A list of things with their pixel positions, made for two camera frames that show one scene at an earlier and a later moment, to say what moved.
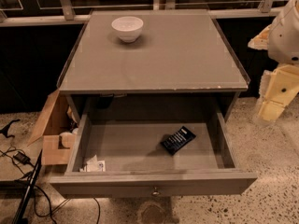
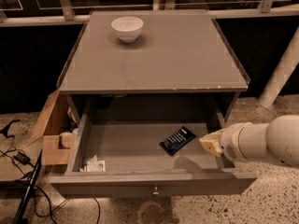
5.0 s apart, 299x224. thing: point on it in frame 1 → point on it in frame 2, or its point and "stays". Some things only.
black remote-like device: x=177 y=140 stays
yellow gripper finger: x=279 y=85 → x=211 y=143
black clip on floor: x=5 y=130 stays
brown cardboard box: x=56 y=132 stays
